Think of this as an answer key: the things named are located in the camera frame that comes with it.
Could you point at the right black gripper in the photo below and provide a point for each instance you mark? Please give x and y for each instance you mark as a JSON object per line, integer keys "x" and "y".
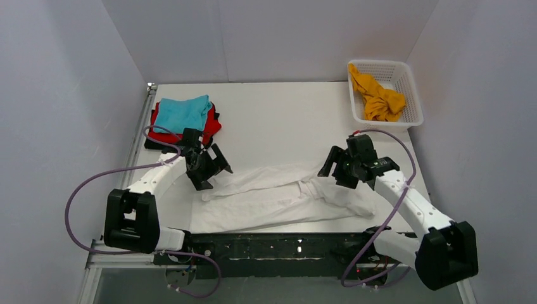
{"x": 339, "y": 168}

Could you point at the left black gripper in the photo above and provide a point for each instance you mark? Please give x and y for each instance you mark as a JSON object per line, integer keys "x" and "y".
{"x": 210, "y": 167}

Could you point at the white t shirt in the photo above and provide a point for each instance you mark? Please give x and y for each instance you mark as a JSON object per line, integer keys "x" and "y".
{"x": 276, "y": 195}

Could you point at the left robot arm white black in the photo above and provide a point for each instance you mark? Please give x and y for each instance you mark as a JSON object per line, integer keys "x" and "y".
{"x": 132, "y": 222}

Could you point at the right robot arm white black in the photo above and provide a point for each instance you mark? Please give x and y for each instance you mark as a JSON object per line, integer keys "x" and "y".
{"x": 440, "y": 250}

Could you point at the folded red t shirt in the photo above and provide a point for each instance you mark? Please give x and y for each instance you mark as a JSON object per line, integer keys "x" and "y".
{"x": 212, "y": 126}

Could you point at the folded cyan t shirt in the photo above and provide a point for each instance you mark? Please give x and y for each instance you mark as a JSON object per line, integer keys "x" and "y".
{"x": 177, "y": 115}

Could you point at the orange t shirt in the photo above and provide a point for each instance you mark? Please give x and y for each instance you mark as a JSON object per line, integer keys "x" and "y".
{"x": 380, "y": 104}

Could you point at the folded black t shirt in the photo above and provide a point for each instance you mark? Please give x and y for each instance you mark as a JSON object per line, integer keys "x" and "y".
{"x": 161, "y": 143}

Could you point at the white plastic basket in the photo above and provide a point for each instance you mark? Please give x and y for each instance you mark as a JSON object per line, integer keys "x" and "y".
{"x": 391, "y": 75}

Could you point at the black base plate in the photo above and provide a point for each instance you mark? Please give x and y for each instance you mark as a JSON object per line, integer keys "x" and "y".
{"x": 269, "y": 254}

